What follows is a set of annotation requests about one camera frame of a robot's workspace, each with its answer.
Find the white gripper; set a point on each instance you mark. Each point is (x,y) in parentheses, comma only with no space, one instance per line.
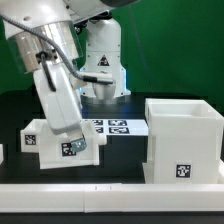
(61,107)

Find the white drawer with knob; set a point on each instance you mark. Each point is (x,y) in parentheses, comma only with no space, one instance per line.
(55,151)

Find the white drawer cabinet box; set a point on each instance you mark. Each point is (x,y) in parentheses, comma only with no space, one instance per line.
(184,142)

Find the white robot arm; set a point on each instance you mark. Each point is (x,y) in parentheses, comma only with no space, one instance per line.
(43,21)

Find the white drawer rear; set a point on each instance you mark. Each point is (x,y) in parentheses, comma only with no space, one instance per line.
(30,136)

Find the marker tag sheet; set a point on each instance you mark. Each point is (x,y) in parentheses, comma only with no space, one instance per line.
(121,127)

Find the white left fence piece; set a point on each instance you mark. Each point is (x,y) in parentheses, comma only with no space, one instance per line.
(1,154)

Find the white front fence rail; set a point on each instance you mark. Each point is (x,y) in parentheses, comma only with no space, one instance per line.
(111,197)

